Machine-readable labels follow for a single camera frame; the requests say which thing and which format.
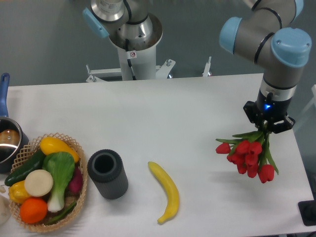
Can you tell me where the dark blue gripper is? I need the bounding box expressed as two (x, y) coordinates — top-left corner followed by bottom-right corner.
(243, 88), (295, 134)

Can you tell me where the red tulip bouquet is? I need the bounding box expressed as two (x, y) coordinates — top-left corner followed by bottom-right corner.
(215, 122), (278, 184)

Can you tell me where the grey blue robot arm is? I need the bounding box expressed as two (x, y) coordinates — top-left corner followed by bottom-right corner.
(219, 0), (312, 133)

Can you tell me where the dark grey ribbed vase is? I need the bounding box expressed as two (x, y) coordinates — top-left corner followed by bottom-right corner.
(87, 149), (128, 199)

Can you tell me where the black device at edge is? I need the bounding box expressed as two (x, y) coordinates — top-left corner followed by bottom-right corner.
(298, 200), (316, 226)

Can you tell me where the yellow banana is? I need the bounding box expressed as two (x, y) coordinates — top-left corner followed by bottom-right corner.
(148, 161), (180, 225)

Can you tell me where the purple sweet potato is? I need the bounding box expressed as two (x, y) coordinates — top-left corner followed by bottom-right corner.
(68, 166), (83, 194)

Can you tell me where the green bok choy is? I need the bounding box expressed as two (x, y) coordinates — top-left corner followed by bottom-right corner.
(43, 152), (75, 213)

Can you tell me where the yellow squash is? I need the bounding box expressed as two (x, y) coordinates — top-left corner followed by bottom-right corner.
(39, 137), (79, 163)

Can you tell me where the green chili pepper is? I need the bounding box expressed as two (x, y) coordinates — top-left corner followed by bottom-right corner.
(45, 201), (77, 225)

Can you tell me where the dark green cucumber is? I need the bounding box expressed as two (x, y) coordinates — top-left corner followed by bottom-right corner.
(4, 149), (46, 187)

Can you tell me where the white round radish slice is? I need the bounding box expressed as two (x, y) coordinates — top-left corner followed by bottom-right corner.
(24, 169), (53, 197)

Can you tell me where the woven wicker basket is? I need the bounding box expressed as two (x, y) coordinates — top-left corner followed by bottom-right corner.
(9, 133), (88, 233)

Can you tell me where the orange fruit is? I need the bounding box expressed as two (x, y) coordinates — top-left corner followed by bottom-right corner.
(19, 197), (48, 224)

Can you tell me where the yellow bell pepper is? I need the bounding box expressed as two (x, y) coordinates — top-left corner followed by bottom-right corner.
(8, 180), (31, 204)

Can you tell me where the white garlic piece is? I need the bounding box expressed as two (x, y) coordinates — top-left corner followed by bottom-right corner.
(0, 185), (6, 194)

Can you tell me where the white plate edge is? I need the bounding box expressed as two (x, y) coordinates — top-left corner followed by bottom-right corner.
(0, 196), (11, 225)

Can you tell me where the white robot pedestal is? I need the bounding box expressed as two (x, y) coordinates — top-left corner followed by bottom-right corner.
(83, 9), (176, 82)

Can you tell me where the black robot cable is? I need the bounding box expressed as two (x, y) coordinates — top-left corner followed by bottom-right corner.
(124, 39), (137, 80)

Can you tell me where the blue handled saucepan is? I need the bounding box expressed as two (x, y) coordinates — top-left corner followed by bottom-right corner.
(0, 73), (29, 174)

